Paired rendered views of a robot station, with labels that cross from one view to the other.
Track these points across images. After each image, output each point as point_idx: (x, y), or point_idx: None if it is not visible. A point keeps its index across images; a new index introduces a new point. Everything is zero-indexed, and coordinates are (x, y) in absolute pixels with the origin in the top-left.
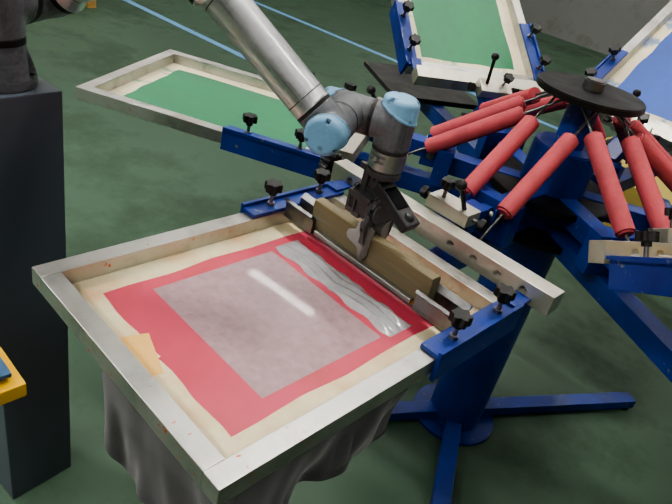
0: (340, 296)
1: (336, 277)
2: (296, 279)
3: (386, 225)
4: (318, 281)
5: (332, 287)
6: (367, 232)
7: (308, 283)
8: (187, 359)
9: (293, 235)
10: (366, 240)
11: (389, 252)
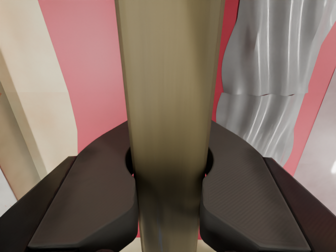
0: (318, 49)
1: (259, 113)
2: (327, 150)
3: (82, 221)
4: (295, 124)
5: (298, 90)
6: (295, 219)
7: (321, 129)
8: None
9: (199, 237)
10: (255, 169)
11: (223, 10)
